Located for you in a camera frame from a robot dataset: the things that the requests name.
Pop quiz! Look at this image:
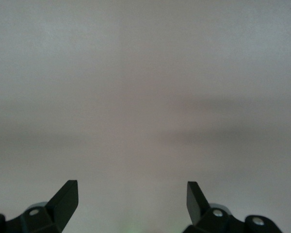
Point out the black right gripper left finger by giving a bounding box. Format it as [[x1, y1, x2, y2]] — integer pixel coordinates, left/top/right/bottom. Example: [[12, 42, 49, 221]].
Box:
[[0, 180, 79, 233]]

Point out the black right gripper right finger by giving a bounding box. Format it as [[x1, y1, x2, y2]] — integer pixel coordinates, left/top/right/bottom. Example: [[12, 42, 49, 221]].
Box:
[[182, 181, 283, 233]]

